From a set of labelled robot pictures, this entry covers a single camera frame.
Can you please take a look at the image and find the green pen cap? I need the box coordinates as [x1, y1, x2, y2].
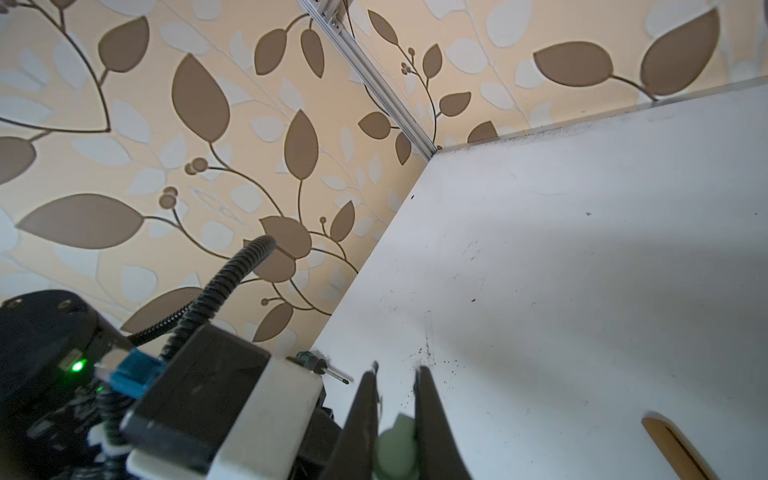
[372, 414, 420, 480]

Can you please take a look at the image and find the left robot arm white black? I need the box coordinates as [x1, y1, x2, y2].
[1, 236, 341, 479]

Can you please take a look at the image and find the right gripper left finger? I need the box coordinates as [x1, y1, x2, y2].
[320, 361, 379, 480]

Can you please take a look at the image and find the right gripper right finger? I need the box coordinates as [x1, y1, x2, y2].
[413, 366, 471, 480]

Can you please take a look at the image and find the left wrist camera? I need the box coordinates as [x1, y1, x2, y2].
[120, 325, 340, 479]

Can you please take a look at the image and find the green handled screwdriver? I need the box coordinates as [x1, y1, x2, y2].
[294, 351, 351, 385]

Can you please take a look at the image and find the orange pen cap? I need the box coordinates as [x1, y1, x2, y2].
[641, 416, 717, 480]

